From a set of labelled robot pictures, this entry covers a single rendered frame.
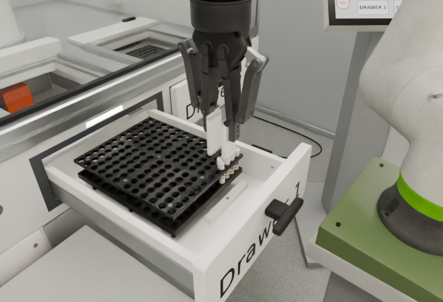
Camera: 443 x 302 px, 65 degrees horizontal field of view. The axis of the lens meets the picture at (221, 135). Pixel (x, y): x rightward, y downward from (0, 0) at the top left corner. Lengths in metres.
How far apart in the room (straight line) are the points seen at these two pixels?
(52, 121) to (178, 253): 0.29
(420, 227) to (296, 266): 0.99
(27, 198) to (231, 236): 0.35
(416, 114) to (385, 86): 0.08
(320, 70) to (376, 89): 1.60
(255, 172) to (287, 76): 1.76
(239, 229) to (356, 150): 1.13
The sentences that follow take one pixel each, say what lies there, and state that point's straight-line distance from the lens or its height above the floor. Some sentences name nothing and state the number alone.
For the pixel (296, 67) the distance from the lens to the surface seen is 2.31.
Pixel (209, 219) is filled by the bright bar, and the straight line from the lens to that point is 0.55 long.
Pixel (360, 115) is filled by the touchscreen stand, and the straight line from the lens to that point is 1.43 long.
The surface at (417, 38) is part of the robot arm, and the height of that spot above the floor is 1.08.
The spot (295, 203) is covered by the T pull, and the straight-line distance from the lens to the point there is 0.49.
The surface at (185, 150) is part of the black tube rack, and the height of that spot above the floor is 0.90.
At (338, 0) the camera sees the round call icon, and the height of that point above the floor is 1.02.
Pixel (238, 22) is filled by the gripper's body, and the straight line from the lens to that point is 0.42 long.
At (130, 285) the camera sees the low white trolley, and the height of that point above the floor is 0.76.
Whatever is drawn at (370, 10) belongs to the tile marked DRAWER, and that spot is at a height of 1.00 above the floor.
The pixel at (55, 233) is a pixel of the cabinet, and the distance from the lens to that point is 0.71.
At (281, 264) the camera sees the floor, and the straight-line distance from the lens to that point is 1.57.
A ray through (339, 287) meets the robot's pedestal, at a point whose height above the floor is 0.64.
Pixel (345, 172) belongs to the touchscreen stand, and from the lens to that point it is 1.58.
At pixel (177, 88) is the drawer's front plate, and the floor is 0.93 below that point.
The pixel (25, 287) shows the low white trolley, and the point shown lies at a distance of 0.66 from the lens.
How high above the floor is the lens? 1.25
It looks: 33 degrees down
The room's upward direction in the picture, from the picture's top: straight up
